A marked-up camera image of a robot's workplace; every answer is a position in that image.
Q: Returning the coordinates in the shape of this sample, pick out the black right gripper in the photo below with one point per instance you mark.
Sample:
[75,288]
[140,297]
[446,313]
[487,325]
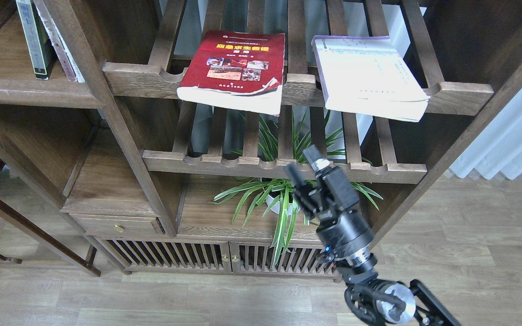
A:
[343,231]

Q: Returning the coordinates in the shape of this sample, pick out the green black cover book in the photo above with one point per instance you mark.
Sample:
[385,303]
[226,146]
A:
[41,51]

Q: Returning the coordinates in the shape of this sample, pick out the white purple book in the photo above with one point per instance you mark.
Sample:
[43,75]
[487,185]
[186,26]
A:
[367,75]

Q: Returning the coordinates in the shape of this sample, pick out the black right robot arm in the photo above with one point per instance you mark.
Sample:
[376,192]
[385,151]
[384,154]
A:
[378,302]

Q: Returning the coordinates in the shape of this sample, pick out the green spider plant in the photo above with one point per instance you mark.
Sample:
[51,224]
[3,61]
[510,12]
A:
[254,190]

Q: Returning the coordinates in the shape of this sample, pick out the wooden furniture at left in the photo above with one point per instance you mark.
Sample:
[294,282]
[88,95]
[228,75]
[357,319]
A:
[70,258]

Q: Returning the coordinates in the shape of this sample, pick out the white plant pot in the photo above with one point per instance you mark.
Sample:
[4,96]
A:
[273,202]

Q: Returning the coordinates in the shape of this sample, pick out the dark wooden bookshelf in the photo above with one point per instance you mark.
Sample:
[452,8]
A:
[118,148]

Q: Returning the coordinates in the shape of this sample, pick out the thin book white spine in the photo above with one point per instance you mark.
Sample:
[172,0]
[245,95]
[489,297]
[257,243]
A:
[63,53]

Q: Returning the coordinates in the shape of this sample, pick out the red cover book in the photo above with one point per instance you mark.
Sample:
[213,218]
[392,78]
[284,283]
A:
[239,71]

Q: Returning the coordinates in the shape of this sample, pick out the brass drawer knob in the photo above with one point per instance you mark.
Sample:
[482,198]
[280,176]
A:
[118,228]

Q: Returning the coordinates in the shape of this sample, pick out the white curtain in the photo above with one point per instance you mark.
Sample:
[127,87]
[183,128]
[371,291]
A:
[498,149]

